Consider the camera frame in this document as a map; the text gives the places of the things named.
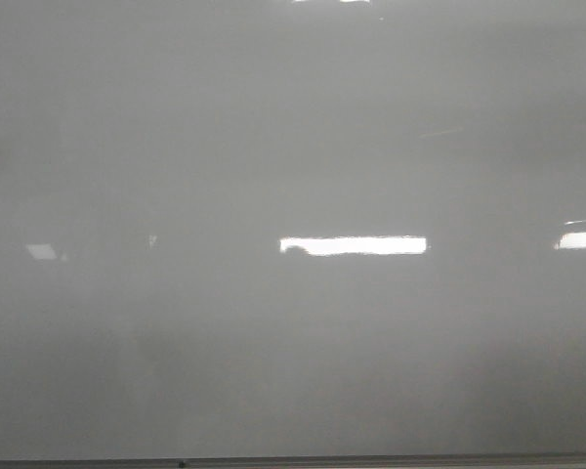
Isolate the white whiteboard with grey frame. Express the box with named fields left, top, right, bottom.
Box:
left=0, top=1, right=586, bottom=459

